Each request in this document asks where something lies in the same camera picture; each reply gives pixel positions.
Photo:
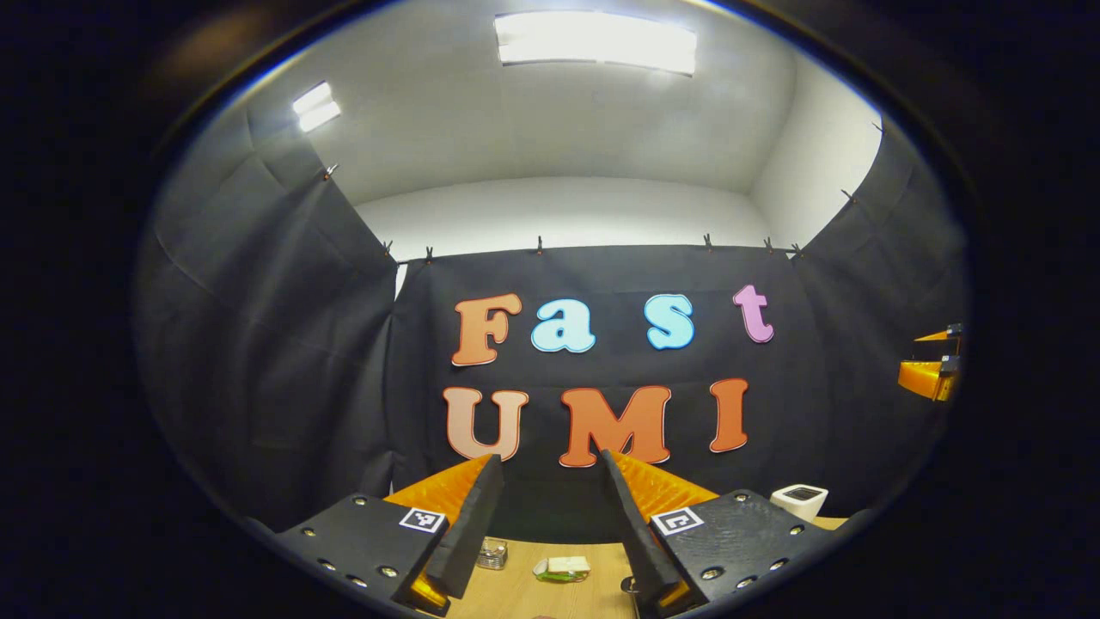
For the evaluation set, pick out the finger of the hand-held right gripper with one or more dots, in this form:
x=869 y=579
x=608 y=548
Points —
x=944 y=334
x=928 y=380

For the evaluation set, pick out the small white plate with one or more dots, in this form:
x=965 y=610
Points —
x=541 y=574

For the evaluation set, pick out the row of black cloth clips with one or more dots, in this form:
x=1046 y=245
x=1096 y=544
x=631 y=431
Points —
x=540 y=245

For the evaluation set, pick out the small ceiling light panel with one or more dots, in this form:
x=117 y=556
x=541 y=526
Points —
x=315 y=107

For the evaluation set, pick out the black backdrop cloth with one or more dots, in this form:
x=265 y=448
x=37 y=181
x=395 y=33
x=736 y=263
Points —
x=601 y=275

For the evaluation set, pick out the white toaster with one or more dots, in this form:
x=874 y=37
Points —
x=799 y=500

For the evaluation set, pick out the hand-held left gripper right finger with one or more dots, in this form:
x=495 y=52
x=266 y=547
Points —
x=636 y=533

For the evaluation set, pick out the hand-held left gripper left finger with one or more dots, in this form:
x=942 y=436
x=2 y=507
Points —
x=477 y=524

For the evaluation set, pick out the large ceiling light panel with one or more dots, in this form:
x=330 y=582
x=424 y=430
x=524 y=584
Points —
x=597 y=41

